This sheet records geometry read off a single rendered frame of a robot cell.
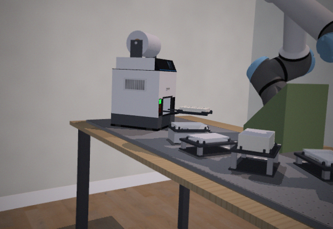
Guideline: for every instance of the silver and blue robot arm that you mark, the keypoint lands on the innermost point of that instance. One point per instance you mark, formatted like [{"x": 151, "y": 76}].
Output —
[{"x": 296, "y": 59}]

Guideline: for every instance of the dark grey rectangular frame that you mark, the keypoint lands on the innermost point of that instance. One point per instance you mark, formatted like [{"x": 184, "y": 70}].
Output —
[
  {"x": 206, "y": 149},
  {"x": 313, "y": 167}
]

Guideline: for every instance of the light grey roll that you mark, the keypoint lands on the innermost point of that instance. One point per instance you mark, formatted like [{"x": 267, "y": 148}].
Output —
[{"x": 151, "y": 43}]

